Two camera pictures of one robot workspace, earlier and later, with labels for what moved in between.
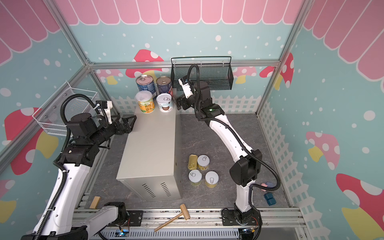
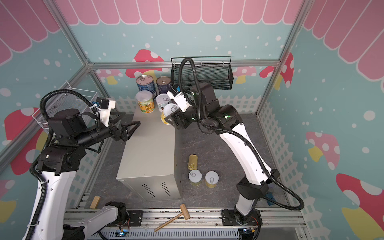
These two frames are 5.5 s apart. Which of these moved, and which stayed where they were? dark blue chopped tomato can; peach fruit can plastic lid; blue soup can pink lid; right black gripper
Moved: right black gripper
Stayed: dark blue chopped tomato can; peach fruit can plastic lid; blue soup can pink lid
